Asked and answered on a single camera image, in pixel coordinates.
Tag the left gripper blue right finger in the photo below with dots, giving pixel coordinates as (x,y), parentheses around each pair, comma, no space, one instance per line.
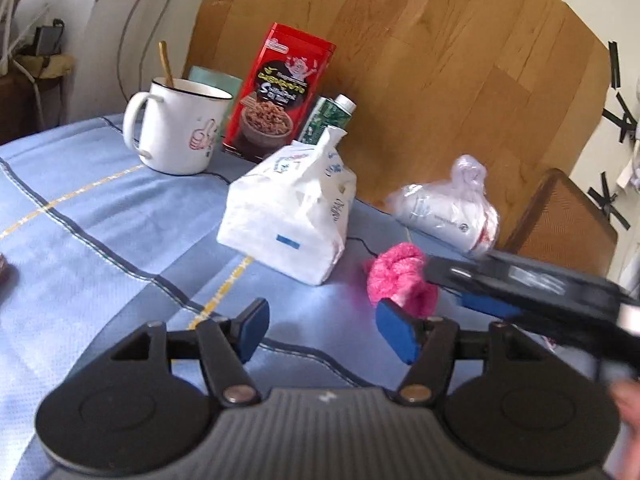
(403,332)

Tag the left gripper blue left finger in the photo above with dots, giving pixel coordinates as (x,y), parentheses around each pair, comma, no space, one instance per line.
(249,328)

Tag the pink knitted soft cloth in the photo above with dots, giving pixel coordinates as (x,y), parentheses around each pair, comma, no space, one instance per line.
(397,275)

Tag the person's right hand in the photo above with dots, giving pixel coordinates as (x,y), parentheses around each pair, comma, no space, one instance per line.
(626,395)

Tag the brown woven chair back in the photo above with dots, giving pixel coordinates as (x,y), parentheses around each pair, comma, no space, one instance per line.
(562,226)

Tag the white tissue pack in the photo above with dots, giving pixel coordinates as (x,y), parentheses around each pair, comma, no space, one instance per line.
(290,212)

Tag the plastic bag with paper cups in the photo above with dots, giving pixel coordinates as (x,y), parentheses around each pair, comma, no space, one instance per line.
(456,211)

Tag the blue striped tablecloth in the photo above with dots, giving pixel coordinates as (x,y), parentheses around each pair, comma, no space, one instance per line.
(117,358)

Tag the white enamel mug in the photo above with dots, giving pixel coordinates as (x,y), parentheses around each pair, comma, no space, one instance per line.
(173,127)

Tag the green patterned drink carton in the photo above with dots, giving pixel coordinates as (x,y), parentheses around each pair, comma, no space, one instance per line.
(326,112)

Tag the pale green box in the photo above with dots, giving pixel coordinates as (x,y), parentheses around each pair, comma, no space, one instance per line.
(222,81)

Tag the wooden laminate board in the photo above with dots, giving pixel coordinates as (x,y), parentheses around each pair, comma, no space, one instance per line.
(518,84)

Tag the red snack tin box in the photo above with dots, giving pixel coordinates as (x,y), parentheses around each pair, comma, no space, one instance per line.
(277,92)

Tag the gold spoon in mug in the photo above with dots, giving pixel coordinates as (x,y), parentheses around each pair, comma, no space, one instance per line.
(164,62)

